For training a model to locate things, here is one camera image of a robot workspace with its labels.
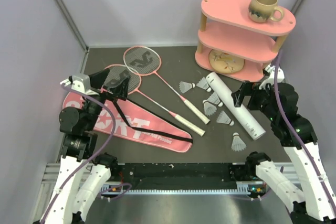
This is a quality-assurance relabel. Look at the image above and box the pink badminton racket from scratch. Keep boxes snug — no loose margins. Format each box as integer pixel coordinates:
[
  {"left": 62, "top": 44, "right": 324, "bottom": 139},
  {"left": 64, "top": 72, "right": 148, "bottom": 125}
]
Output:
[
  {"left": 123, "top": 46, "right": 211, "bottom": 125},
  {"left": 103, "top": 64, "right": 206, "bottom": 137}
]

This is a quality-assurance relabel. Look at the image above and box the purple cable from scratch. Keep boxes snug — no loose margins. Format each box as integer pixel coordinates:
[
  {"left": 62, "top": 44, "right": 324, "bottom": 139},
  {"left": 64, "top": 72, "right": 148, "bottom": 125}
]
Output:
[
  {"left": 39, "top": 83, "right": 132, "bottom": 223},
  {"left": 271, "top": 49, "right": 336, "bottom": 204}
]

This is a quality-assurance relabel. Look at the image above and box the beige ceramic mug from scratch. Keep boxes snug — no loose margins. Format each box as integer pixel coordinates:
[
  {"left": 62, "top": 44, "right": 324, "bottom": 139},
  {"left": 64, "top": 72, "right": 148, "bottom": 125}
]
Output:
[{"left": 248, "top": 0, "right": 285, "bottom": 23}]

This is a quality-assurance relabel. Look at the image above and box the pink three-tier shelf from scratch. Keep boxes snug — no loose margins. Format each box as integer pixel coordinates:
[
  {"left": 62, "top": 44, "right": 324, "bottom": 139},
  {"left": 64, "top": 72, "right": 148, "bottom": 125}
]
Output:
[{"left": 195, "top": 0, "right": 296, "bottom": 82}]

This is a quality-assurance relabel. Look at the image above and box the white shuttlecock tube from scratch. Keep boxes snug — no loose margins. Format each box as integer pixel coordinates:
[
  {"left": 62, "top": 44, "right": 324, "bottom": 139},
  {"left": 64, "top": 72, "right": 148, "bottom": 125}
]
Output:
[{"left": 205, "top": 72, "right": 267, "bottom": 141}]

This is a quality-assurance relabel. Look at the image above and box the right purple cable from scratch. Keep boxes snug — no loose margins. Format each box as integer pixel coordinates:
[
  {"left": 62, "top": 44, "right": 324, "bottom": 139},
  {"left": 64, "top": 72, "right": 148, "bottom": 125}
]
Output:
[{"left": 271, "top": 49, "right": 336, "bottom": 204}]

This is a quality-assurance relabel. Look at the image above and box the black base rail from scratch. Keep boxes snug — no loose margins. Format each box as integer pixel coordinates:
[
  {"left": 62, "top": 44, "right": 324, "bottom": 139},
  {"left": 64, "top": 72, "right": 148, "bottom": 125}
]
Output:
[{"left": 41, "top": 162, "right": 300, "bottom": 196}]

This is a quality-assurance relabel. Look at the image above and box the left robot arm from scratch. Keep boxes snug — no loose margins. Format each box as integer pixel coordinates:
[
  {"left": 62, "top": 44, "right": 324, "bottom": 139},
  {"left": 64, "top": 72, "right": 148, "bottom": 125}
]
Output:
[{"left": 38, "top": 69, "right": 130, "bottom": 223}]

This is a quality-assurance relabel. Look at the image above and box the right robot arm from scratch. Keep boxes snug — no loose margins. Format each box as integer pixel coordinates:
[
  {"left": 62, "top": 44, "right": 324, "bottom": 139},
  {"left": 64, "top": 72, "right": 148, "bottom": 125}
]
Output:
[{"left": 232, "top": 81, "right": 335, "bottom": 223}]

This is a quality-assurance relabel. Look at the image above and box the decorated round plate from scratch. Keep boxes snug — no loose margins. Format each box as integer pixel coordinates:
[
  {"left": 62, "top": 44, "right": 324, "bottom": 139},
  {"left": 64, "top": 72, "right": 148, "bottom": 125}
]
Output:
[{"left": 208, "top": 49, "right": 245, "bottom": 74}]

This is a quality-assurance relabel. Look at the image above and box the upper pink badminton racket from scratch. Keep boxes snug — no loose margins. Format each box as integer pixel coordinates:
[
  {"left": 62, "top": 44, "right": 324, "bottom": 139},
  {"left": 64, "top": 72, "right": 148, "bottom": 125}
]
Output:
[{"left": 123, "top": 46, "right": 211, "bottom": 125}]

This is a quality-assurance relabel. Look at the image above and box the shuttlecock front alone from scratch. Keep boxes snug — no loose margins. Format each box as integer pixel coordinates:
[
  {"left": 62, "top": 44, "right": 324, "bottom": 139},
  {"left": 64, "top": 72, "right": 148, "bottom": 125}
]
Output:
[{"left": 231, "top": 132, "right": 246, "bottom": 152}]

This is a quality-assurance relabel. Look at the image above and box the lower pink badminton racket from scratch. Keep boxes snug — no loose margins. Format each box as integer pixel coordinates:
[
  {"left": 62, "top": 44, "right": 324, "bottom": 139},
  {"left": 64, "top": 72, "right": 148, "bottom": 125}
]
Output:
[{"left": 103, "top": 64, "right": 206, "bottom": 137}]

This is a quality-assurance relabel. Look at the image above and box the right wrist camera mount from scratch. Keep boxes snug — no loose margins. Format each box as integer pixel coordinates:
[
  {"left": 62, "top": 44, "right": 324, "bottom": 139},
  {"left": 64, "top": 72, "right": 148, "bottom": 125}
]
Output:
[{"left": 259, "top": 63, "right": 285, "bottom": 90}]

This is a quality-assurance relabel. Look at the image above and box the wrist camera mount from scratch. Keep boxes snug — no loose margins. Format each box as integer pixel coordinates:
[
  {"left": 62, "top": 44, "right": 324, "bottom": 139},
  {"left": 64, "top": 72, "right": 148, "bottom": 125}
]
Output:
[
  {"left": 259, "top": 63, "right": 285, "bottom": 90},
  {"left": 60, "top": 73, "right": 91, "bottom": 94}
]

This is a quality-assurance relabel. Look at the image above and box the shuttlecock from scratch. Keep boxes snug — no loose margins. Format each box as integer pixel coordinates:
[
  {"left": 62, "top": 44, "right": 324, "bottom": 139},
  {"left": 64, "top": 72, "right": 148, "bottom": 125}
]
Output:
[
  {"left": 196, "top": 77, "right": 212, "bottom": 92},
  {"left": 203, "top": 100, "right": 217, "bottom": 116},
  {"left": 178, "top": 81, "right": 196, "bottom": 94},
  {"left": 206, "top": 92, "right": 224, "bottom": 107},
  {"left": 216, "top": 111, "right": 234, "bottom": 126}
]

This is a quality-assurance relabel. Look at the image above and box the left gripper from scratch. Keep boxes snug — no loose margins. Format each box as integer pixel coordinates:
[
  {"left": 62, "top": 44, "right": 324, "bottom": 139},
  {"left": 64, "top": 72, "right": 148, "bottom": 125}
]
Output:
[{"left": 82, "top": 68, "right": 130, "bottom": 130}]

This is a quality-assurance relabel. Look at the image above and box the pink racket bag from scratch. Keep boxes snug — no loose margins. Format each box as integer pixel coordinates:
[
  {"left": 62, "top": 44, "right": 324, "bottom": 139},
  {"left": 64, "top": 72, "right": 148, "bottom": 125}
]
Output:
[{"left": 62, "top": 91, "right": 194, "bottom": 153}]

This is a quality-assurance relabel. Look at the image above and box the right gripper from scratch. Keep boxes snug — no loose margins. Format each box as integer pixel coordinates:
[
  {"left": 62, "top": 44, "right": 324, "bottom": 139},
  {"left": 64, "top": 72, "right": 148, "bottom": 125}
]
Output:
[{"left": 232, "top": 80, "right": 278, "bottom": 121}]

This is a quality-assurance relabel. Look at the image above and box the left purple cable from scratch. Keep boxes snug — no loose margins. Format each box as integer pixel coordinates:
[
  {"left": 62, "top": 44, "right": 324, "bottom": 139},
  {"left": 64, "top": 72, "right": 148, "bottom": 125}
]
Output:
[{"left": 39, "top": 83, "right": 132, "bottom": 223}]

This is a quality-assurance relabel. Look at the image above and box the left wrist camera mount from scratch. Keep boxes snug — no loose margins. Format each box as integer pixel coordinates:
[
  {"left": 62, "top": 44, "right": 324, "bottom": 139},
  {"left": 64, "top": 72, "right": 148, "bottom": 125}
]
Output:
[{"left": 60, "top": 73, "right": 91, "bottom": 94}]

